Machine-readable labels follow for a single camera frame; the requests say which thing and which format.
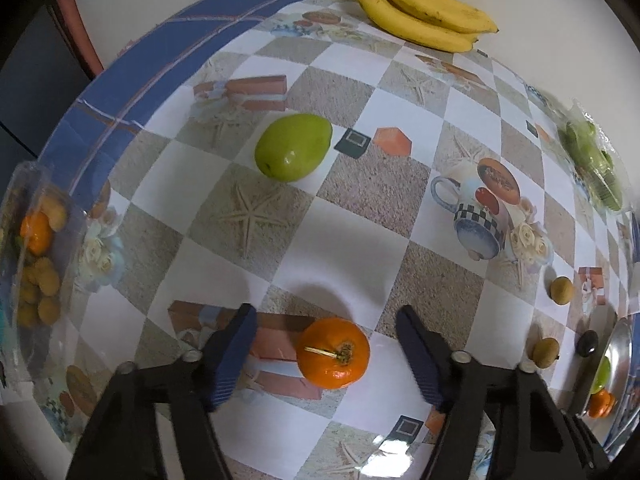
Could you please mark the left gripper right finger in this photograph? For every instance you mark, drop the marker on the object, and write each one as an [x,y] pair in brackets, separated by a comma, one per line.
[430,359]

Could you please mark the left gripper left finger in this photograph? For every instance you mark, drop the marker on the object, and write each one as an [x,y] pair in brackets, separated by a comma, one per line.
[223,357]

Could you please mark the orange tangerine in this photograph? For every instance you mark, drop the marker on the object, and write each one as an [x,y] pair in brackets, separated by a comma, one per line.
[333,353]
[601,404]

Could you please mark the brown longan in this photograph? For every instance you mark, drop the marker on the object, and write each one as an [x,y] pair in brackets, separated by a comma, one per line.
[561,290]
[545,352]

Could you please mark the dark plum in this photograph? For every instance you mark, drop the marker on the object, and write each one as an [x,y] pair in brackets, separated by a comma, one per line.
[587,343]

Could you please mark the green mango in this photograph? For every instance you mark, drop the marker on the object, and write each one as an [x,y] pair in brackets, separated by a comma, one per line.
[603,375]
[293,146]

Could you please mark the clear box of green fruits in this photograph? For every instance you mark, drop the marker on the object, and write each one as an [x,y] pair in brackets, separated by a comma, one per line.
[593,157]

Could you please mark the steel bowl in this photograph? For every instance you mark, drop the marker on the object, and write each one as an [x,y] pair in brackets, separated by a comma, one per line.
[618,349]

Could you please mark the checkered plastic tablecloth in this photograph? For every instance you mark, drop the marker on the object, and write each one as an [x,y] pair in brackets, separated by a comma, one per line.
[444,187]

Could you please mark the clear bag of longans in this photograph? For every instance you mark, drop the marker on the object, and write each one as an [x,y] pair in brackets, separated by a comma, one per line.
[41,232]

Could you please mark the yellow banana bunch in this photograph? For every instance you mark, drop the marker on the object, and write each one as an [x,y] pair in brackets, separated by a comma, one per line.
[445,25]

